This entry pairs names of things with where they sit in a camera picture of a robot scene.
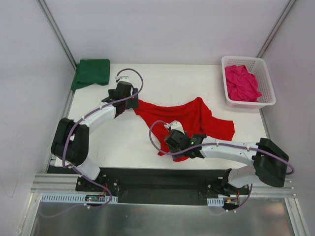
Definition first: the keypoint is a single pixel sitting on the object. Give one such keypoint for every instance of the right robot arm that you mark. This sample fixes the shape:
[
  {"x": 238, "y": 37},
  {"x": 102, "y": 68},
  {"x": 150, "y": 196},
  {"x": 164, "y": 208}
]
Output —
[{"x": 263, "y": 161}]

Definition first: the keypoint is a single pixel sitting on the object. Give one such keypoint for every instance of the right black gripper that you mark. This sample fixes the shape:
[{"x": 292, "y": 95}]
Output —
[{"x": 177, "y": 155}]

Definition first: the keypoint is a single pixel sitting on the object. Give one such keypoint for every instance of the left white cable duct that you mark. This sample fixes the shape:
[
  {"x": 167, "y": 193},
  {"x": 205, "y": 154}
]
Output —
[{"x": 77, "y": 198}]

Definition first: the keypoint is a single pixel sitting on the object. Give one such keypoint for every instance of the white cable duct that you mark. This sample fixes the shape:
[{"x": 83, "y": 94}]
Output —
[
  {"x": 77, "y": 198},
  {"x": 215, "y": 202}
]

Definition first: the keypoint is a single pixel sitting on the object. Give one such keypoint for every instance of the aluminium frame rail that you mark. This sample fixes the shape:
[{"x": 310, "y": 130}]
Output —
[{"x": 54, "y": 183}]

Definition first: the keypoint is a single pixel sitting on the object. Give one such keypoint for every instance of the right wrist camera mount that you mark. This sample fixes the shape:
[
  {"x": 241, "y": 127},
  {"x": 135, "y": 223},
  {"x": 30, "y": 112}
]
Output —
[{"x": 175, "y": 125}]

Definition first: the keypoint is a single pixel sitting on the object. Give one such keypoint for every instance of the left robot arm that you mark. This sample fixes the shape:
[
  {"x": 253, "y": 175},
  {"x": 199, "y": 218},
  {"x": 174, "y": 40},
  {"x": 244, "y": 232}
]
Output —
[{"x": 71, "y": 140}]

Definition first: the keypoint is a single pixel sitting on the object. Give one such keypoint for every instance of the right white cable duct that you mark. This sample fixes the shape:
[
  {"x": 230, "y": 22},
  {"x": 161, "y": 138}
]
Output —
[{"x": 215, "y": 202}]

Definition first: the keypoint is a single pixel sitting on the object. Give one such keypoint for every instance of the folded green t shirt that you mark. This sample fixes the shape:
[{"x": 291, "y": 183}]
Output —
[{"x": 91, "y": 71}]

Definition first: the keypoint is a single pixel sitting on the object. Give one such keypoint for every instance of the red t shirt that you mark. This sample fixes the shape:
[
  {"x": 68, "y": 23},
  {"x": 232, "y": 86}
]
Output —
[{"x": 195, "y": 117}]

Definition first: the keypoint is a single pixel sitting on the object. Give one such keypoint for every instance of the white plastic basket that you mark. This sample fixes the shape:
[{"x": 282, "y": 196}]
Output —
[{"x": 258, "y": 68}]

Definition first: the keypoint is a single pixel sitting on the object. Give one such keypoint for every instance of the pink t shirt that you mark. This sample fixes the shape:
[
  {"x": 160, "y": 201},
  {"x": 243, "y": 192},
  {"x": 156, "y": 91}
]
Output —
[{"x": 241, "y": 84}]

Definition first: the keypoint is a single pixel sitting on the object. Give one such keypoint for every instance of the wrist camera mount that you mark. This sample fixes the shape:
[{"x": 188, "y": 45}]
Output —
[
  {"x": 123, "y": 80},
  {"x": 175, "y": 125}
]

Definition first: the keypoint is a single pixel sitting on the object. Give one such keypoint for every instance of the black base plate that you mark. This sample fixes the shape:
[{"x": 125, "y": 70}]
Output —
[{"x": 162, "y": 186}]

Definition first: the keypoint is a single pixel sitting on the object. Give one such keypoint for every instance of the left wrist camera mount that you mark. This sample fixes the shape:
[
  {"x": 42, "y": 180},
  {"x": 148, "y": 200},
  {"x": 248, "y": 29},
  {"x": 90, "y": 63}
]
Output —
[{"x": 123, "y": 80}]

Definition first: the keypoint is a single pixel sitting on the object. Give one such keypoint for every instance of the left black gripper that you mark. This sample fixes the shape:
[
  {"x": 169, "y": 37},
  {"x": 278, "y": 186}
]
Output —
[{"x": 134, "y": 102}]

